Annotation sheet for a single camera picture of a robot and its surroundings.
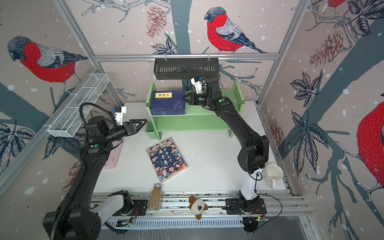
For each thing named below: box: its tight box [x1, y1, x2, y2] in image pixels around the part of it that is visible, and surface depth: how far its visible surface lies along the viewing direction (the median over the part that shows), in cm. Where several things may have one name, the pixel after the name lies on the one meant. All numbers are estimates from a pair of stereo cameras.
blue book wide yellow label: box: [151, 112, 186, 116], surface depth 79 cm
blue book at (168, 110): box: [150, 108, 186, 113], surface depth 78 cm
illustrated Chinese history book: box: [146, 137, 188, 184], surface depth 90 cm
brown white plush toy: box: [188, 195, 209, 221], surface depth 73 cm
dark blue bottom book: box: [151, 89, 186, 110], surface depth 80 cm
